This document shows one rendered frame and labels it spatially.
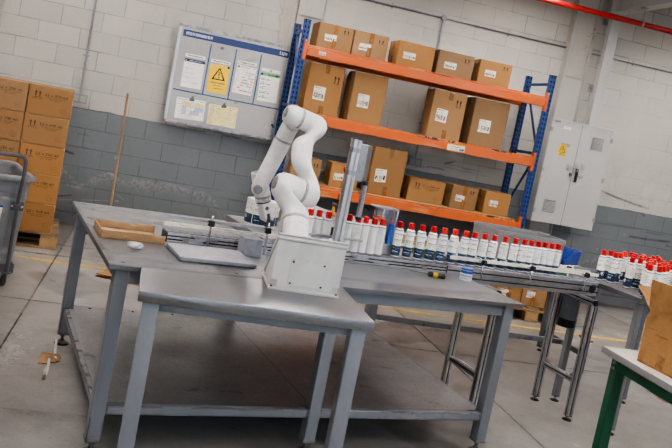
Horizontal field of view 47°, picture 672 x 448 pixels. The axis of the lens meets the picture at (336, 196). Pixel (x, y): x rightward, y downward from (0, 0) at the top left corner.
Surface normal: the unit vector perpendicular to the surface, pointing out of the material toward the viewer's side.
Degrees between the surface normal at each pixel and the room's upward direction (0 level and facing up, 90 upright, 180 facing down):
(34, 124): 90
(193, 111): 90
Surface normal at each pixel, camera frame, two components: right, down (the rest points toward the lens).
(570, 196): 0.22, 0.13
